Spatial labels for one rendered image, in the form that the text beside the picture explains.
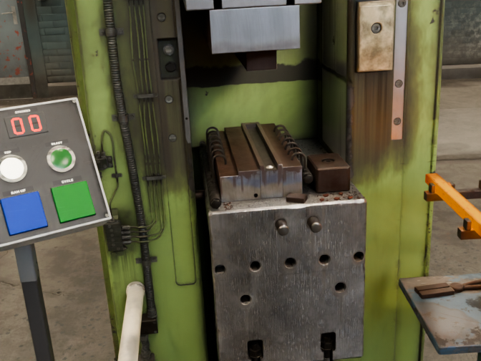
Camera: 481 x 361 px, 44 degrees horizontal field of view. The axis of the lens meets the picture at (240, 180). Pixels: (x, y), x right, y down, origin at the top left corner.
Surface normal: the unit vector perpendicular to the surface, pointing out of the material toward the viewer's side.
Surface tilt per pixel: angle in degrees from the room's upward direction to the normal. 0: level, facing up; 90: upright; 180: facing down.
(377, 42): 90
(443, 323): 0
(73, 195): 60
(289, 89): 90
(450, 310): 0
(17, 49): 90
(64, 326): 0
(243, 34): 90
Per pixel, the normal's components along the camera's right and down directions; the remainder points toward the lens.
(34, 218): 0.42, -0.24
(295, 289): 0.11, 0.33
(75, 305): -0.05, -0.94
